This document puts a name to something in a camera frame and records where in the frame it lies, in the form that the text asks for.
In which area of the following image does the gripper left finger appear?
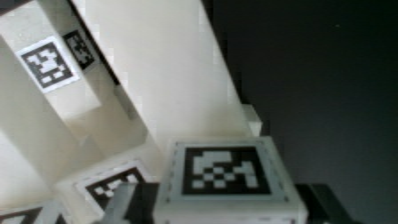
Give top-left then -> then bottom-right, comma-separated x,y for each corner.
94,183 -> 157,224

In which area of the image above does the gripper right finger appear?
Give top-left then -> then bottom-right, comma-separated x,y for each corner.
294,184 -> 362,224

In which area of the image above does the white chair leg with tag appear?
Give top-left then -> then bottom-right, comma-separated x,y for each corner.
0,0 -> 120,141

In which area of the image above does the white tagged cube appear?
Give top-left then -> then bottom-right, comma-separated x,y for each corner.
152,137 -> 308,224
0,200 -> 70,224

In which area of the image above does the white chair back part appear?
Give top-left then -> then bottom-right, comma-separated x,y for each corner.
0,0 -> 250,211

